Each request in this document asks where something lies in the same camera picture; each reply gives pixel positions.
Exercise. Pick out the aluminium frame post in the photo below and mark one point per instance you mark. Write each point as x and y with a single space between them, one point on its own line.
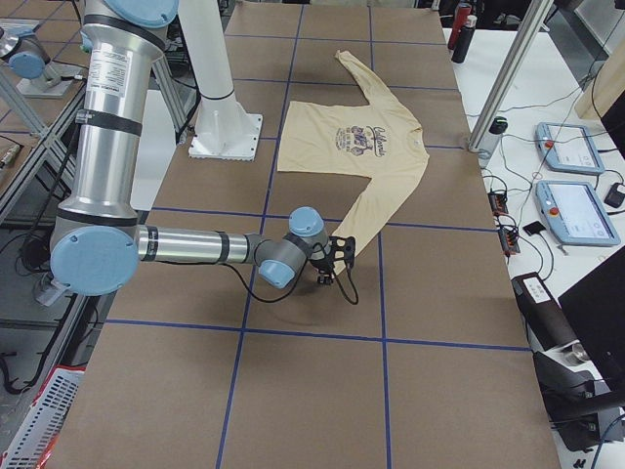
530 25

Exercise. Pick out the near blue teach pendant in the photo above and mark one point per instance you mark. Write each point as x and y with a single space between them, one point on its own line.
574 214

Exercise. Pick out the far blue teach pendant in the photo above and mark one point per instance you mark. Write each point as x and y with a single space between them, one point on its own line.
568 148

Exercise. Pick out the blue teach pendant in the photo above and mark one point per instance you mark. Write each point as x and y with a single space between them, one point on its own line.
574 214
568 148

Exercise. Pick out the beige long sleeve shirt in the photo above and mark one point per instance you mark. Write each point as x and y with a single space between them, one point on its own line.
381 141

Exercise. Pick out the red water bottle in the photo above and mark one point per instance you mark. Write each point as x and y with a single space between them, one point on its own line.
461 12

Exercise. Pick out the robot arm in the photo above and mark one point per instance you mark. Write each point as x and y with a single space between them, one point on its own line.
25 56
124 151

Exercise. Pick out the black water bottle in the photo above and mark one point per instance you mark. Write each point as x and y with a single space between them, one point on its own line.
464 39

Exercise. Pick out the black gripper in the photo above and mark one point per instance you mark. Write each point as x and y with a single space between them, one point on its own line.
320 268

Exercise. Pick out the white camera pillar with base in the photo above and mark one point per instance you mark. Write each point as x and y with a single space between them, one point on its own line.
223 129

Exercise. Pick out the white plastic basket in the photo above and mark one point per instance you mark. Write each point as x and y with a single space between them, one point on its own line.
32 445

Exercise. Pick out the black monitor stand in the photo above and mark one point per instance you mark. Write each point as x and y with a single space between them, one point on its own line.
580 365

